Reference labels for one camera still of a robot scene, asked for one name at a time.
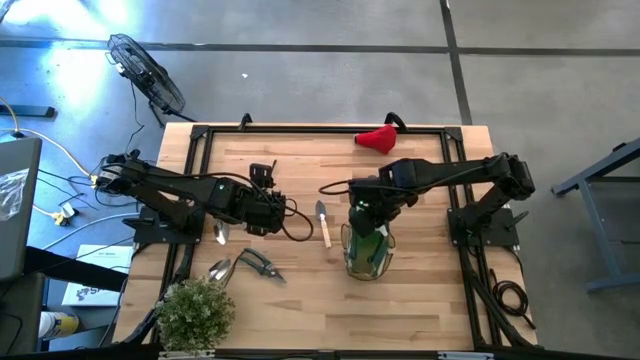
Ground white printed box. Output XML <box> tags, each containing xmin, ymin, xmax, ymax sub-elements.
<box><xmin>60</xmin><ymin>243</ymin><xmax>135</xmax><ymax>308</ymax></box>

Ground steel trowel green handle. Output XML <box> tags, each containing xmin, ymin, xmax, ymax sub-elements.
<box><xmin>213</xmin><ymin>219</ymin><xmax>231</xmax><ymax>246</ymax></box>

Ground narrow trowel wooden handle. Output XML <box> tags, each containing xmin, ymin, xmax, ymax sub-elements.
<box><xmin>314</xmin><ymin>200</ymin><xmax>333</xmax><ymax>250</ymax></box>

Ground white floor cable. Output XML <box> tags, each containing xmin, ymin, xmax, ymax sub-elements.
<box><xmin>42</xmin><ymin>212</ymin><xmax>142</xmax><ymax>251</ymax></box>

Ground coiled black cable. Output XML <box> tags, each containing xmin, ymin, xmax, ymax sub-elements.
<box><xmin>488</xmin><ymin>267</ymin><xmax>537</xmax><ymax>331</ymax></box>

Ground black floor bar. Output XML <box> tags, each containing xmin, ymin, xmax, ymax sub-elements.
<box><xmin>0</xmin><ymin>104</ymin><xmax>58</xmax><ymax>120</ymax></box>

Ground yellow white can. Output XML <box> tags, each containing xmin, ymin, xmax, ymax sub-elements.
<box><xmin>38</xmin><ymin>310</ymin><xmax>81</xmax><ymax>342</ymax></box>

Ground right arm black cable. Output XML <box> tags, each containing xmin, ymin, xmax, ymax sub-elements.
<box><xmin>318</xmin><ymin>178</ymin><xmax>381</xmax><ymax>197</ymax></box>

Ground black floor fan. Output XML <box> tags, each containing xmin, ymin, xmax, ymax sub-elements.
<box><xmin>104</xmin><ymin>33</ymin><xmax>199</xmax><ymax>129</ymax></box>

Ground blue metal table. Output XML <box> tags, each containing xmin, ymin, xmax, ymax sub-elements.
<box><xmin>550</xmin><ymin>136</ymin><xmax>640</xmax><ymax>294</ymax></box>

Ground yellow power plug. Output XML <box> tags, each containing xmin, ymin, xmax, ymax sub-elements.
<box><xmin>51</xmin><ymin>202</ymin><xmax>77</xmax><ymax>227</ymax></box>

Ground artificial plant black pot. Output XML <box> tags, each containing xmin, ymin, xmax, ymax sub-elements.
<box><xmin>154</xmin><ymin>276</ymin><xmax>237</xmax><ymax>354</ymax></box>

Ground cream floor cable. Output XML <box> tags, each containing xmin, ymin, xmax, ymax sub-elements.
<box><xmin>0</xmin><ymin>97</ymin><xmax>96</xmax><ymax>181</ymax></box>

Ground wide steel trowel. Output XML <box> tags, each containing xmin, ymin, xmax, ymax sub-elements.
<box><xmin>207</xmin><ymin>256</ymin><xmax>233</xmax><ymax>284</ymax></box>

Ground grey desk top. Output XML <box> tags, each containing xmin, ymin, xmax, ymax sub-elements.
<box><xmin>0</xmin><ymin>137</ymin><xmax>44</xmax><ymax>282</ymax></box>

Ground green pruning shears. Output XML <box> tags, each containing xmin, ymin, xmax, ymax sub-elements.
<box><xmin>236</xmin><ymin>247</ymin><xmax>288</xmax><ymax>285</ymax></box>

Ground clear plastic bag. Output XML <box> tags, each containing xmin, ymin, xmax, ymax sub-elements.
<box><xmin>0</xmin><ymin>168</ymin><xmax>31</xmax><ymax>222</ymax></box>

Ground red gardening glove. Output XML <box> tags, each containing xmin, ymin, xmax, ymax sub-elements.
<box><xmin>354</xmin><ymin>124</ymin><xmax>399</xmax><ymax>156</ymax></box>

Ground beige green gardening bag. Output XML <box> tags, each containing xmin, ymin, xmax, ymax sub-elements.
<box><xmin>340</xmin><ymin>207</ymin><xmax>397</xmax><ymax>282</ymax></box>

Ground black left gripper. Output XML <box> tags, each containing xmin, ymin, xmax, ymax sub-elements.
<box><xmin>238</xmin><ymin>159</ymin><xmax>289</xmax><ymax>237</ymax></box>

